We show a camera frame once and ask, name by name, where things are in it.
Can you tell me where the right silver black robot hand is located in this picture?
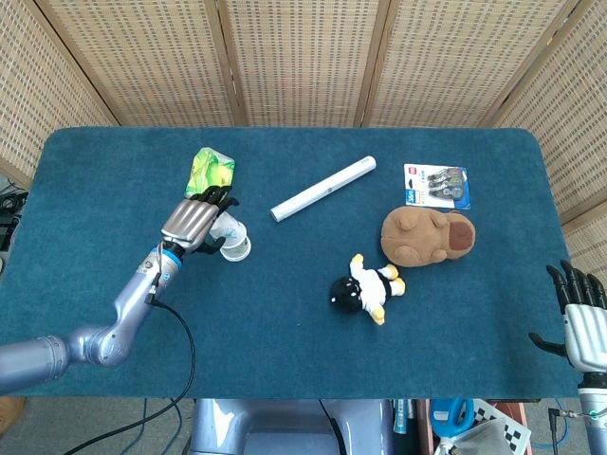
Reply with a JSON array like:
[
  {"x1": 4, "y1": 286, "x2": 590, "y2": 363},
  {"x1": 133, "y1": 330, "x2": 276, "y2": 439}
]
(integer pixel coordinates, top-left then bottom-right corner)
[{"x1": 528, "y1": 259, "x2": 607, "y2": 373}]

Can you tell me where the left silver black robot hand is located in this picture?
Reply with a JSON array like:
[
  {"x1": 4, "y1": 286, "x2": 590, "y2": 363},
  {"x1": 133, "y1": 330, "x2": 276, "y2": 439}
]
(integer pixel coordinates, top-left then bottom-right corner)
[{"x1": 159, "y1": 184, "x2": 241, "y2": 260}]

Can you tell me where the white paper cup blue flower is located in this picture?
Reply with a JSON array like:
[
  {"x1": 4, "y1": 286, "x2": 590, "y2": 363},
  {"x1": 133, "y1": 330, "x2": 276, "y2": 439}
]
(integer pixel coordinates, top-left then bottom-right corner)
[{"x1": 211, "y1": 211, "x2": 248, "y2": 246}]

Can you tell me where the green snack packet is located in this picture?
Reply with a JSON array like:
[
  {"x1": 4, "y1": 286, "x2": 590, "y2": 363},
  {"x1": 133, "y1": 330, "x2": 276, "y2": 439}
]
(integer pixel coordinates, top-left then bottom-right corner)
[{"x1": 183, "y1": 146, "x2": 237, "y2": 200}]

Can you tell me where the black white checkerboard sheet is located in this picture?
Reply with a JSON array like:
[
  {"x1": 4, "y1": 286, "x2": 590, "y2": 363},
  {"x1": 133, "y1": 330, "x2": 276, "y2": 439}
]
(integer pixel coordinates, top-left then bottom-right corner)
[{"x1": 473, "y1": 398, "x2": 533, "y2": 449}]

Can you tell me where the white paper tube roll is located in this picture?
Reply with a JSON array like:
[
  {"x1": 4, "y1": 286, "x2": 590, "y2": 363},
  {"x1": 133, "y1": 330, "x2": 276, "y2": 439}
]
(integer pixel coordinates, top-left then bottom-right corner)
[{"x1": 269, "y1": 155, "x2": 378, "y2": 224}]

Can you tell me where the blue plastic tool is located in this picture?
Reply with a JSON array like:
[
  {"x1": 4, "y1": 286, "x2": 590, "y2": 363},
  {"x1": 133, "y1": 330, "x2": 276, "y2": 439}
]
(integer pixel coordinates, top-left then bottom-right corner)
[{"x1": 430, "y1": 398, "x2": 475, "y2": 437}]

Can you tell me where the black equipment beside table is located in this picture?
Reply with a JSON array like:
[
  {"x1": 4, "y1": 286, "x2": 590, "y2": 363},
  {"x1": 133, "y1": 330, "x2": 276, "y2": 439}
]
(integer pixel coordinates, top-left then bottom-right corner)
[{"x1": 0, "y1": 174, "x2": 29, "y2": 276}]

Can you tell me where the blue carpet table cover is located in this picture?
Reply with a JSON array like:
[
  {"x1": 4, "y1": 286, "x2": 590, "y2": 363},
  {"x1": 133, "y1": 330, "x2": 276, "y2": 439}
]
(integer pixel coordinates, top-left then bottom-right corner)
[{"x1": 0, "y1": 125, "x2": 587, "y2": 402}]

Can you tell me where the black white penguin plush toy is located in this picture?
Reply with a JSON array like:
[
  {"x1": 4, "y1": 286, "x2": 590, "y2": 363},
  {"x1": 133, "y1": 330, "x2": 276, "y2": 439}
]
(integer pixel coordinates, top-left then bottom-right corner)
[{"x1": 329, "y1": 253, "x2": 407, "y2": 326}]

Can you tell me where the brown capybara plush toy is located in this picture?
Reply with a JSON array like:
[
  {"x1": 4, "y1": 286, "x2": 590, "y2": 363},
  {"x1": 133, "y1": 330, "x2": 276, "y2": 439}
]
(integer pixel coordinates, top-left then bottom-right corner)
[{"x1": 380, "y1": 206, "x2": 477, "y2": 268}]

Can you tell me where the woven bamboo folding screen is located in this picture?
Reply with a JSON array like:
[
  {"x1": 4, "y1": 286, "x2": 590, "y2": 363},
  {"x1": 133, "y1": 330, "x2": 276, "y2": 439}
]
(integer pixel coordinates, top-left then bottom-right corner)
[{"x1": 0, "y1": 0, "x2": 607, "y2": 304}]

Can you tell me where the correction tape blister pack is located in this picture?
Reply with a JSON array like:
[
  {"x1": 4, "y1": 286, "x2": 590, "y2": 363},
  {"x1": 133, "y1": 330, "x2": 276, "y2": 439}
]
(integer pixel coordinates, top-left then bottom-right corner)
[{"x1": 403, "y1": 163, "x2": 474, "y2": 210}]

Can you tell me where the grey robot torso base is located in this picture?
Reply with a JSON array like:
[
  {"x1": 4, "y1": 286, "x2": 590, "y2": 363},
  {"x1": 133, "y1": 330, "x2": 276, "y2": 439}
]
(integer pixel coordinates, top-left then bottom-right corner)
[{"x1": 189, "y1": 398, "x2": 395, "y2": 455}]

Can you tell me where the black plug with blue cable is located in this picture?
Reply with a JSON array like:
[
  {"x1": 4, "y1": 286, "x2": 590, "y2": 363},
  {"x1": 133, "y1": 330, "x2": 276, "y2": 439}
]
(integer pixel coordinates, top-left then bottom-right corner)
[{"x1": 530, "y1": 407, "x2": 594, "y2": 450}]

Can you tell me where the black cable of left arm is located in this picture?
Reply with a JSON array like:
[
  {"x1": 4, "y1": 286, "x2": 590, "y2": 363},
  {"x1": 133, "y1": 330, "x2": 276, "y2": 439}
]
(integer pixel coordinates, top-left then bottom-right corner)
[{"x1": 60, "y1": 272, "x2": 197, "y2": 455}]

